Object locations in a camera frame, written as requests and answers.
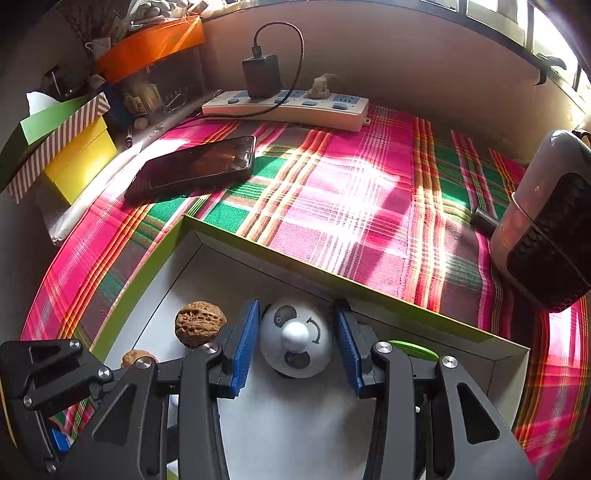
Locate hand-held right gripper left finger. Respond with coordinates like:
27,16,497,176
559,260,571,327
69,298,262,480

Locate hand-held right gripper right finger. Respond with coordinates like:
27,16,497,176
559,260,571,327
333,298,539,480

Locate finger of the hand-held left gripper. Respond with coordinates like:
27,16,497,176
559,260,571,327
7,394,100,474
0,339,114,398

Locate small brown walnut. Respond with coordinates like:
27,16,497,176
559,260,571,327
121,349,158,370

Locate large brown walnut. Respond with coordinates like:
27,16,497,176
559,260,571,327
174,301,228,349

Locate white panda-face holder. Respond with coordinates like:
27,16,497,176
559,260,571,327
259,300,332,379

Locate green and white suction holder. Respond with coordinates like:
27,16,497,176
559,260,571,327
387,340,439,361

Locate green and white cardboard box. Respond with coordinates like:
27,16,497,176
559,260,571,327
90,213,531,480

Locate pink green plaid tablecloth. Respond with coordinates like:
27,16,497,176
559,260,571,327
21,104,591,480

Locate black smartphone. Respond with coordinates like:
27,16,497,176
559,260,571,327
124,135,257,201

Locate small black adapter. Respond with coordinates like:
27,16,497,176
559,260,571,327
470,208,500,234

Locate yellow cardboard box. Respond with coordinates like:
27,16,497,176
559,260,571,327
44,115,118,206

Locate striped cardboard box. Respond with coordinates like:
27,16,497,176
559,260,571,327
7,92,110,204

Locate small grey space heater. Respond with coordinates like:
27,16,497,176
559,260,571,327
490,129,591,311

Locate white power strip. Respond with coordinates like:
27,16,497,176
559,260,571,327
202,89,370,133

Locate small beige plug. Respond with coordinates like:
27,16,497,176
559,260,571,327
308,73,342,100

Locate black charger block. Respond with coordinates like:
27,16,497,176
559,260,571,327
242,54,282,99

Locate clear plastic container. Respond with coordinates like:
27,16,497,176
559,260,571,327
111,46,206,121

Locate orange box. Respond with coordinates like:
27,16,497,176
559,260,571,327
95,16,205,84

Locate black window latch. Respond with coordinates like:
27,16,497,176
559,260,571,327
533,54,568,86

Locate pile of assorted clutter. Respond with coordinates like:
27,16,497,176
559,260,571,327
55,0,204,51

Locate barred window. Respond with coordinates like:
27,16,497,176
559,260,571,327
462,0,591,107

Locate black charger cable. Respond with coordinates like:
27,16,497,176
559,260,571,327
252,23,305,123

